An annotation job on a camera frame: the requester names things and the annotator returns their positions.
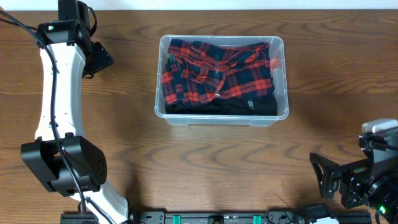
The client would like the red plaid cloth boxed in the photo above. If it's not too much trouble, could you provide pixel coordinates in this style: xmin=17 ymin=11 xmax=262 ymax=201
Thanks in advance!
xmin=161 ymin=39 xmax=275 ymax=106

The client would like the large black garment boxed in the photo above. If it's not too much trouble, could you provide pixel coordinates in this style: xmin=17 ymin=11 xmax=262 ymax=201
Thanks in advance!
xmin=165 ymin=99 xmax=252 ymax=115

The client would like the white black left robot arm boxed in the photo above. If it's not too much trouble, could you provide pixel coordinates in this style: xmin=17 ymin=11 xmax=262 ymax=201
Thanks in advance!
xmin=21 ymin=19 xmax=129 ymax=223

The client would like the green banded cloth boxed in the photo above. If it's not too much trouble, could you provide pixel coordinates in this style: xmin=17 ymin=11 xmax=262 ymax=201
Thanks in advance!
xmin=169 ymin=54 xmax=174 ymax=63

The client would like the clear plastic storage bin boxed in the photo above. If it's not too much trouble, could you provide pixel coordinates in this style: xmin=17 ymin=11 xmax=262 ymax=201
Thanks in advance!
xmin=154 ymin=34 xmax=290 ymax=127

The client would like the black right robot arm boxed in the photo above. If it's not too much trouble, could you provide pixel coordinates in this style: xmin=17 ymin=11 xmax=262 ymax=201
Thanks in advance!
xmin=310 ymin=129 xmax=397 ymax=223

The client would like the black banded cloth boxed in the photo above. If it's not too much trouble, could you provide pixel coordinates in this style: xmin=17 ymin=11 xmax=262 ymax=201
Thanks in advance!
xmin=243 ymin=95 xmax=278 ymax=116

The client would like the salmon pink garment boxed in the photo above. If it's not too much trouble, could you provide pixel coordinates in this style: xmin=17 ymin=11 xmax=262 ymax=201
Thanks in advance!
xmin=270 ymin=58 xmax=282 ymax=72

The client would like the black mounting rail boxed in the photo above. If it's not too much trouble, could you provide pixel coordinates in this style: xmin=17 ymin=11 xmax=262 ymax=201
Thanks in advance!
xmin=60 ymin=203 xmax=373 ymax=224

